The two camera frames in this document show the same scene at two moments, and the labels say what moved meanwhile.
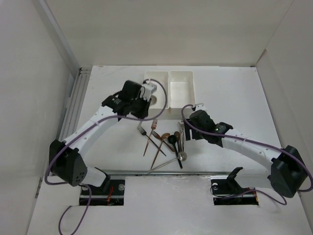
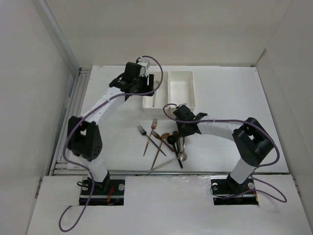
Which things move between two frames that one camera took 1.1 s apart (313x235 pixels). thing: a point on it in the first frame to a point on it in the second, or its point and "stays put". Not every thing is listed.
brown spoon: x=177 y=133 stays put
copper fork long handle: x=153 y=126 stays put
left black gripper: x=144 y=113 to x=148 y=84
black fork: x=143 y=131 stays put
